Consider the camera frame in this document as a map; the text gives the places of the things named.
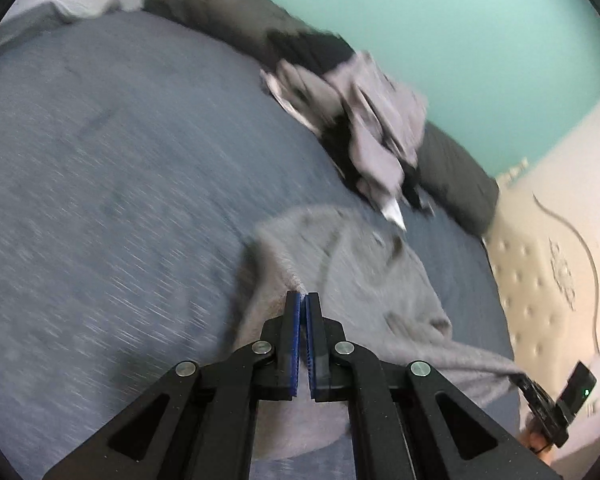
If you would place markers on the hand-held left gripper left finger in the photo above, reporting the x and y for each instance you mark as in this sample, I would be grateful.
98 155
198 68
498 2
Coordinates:
293 345

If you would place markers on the white garment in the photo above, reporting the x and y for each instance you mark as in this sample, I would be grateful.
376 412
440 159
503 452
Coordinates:
394 215

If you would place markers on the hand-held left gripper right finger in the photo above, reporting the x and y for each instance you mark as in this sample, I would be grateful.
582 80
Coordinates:
312 355

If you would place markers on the grey knitted sweater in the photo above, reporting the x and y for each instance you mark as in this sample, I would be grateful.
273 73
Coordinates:
370 300

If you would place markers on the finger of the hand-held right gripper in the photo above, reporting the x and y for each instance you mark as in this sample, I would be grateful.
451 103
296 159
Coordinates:
524 383

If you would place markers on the person's right hand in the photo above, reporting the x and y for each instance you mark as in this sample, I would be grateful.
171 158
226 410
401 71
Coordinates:
536 440

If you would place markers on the light grey garment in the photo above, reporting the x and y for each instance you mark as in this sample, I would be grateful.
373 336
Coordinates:
380 110

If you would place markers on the pile of grey black clothes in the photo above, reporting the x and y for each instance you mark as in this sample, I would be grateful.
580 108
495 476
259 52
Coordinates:
320 55

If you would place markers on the bed with blue sheet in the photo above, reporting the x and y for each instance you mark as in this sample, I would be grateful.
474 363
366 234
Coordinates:
105 210

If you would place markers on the cream tufted headboard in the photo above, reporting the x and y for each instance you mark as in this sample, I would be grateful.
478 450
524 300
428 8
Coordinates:
530 270

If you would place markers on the dark grey rolled quilt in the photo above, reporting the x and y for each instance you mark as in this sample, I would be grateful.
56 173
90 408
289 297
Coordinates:
220 5

